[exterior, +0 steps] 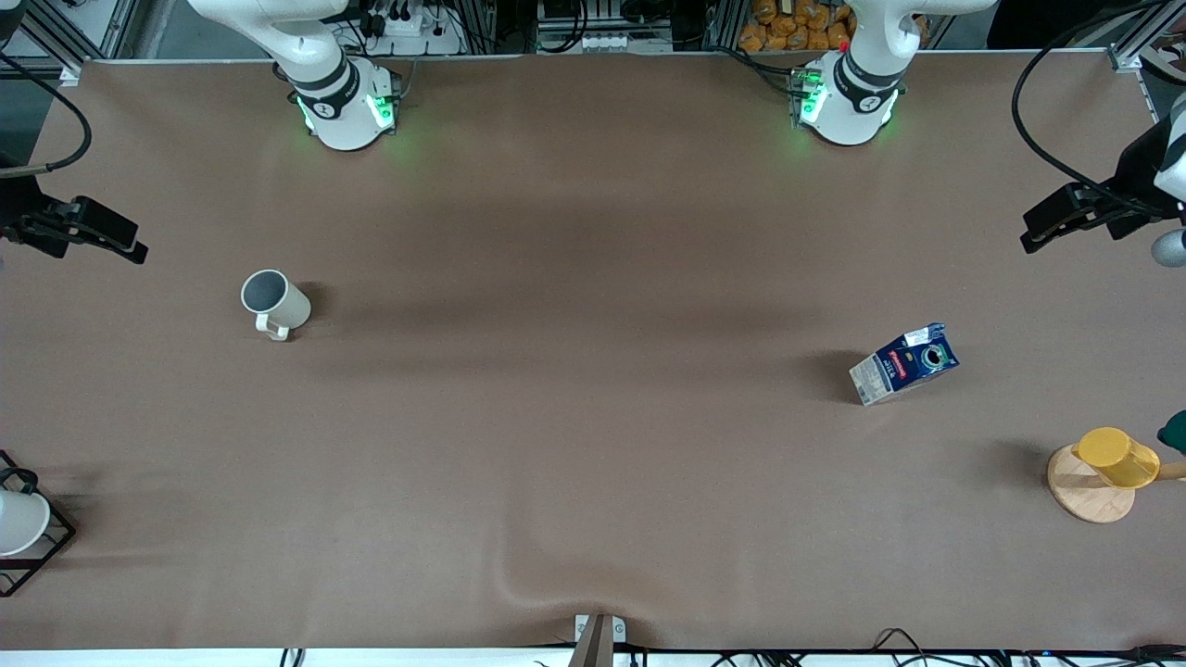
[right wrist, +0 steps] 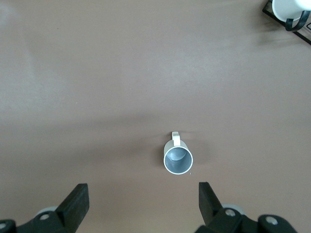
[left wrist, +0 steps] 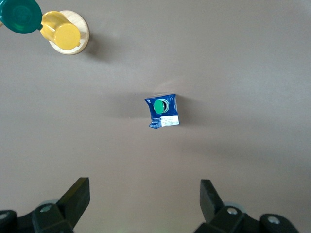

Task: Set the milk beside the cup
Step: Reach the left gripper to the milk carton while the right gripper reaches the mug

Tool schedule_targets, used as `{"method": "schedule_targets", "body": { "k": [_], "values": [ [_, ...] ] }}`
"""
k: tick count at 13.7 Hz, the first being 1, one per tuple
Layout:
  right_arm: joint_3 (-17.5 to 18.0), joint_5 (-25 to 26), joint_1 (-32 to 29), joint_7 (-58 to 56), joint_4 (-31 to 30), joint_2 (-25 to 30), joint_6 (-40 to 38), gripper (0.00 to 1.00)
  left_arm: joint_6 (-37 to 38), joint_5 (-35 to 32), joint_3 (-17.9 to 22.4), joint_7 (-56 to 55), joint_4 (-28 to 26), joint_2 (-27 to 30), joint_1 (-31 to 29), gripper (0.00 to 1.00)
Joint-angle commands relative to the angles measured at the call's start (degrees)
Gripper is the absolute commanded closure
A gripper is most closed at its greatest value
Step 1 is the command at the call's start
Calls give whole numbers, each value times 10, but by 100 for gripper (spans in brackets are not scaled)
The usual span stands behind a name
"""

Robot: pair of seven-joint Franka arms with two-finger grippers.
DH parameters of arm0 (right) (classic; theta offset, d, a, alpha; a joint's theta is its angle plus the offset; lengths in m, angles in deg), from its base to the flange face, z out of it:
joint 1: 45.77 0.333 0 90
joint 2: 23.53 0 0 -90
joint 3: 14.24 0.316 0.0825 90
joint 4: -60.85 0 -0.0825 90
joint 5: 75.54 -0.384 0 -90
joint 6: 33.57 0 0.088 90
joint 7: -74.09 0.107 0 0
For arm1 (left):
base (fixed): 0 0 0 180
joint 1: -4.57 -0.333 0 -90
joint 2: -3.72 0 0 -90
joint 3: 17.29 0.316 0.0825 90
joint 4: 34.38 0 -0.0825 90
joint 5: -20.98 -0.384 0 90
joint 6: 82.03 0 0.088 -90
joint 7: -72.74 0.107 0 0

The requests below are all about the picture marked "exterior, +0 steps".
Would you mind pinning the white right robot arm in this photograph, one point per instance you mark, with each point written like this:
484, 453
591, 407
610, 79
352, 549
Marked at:
343, 111

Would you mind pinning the aluminium frame strut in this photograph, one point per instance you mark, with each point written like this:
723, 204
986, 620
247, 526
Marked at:
65, 42
1135, 51

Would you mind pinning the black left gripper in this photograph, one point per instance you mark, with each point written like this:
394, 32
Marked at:
1136, 176

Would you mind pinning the white power strip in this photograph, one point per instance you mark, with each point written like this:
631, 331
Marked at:
417, 37

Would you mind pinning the blue and white milk carton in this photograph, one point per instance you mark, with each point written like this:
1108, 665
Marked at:
903, 366

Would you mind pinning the orange buns pile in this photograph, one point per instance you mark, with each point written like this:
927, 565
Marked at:
797, 28

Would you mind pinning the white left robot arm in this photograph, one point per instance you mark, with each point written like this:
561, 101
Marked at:
848, 102

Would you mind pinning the wooden mug stand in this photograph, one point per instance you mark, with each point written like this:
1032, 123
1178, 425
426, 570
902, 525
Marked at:
1089, 496

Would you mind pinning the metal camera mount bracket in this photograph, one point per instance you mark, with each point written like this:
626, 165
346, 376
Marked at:
598, 639

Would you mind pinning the yellow plastic cup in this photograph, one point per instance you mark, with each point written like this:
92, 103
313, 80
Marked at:
1116, 459

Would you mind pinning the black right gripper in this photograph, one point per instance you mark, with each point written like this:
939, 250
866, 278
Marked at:
18, 206

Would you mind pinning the dark green cup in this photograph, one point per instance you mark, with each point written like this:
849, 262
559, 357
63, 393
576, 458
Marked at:
1175, 434

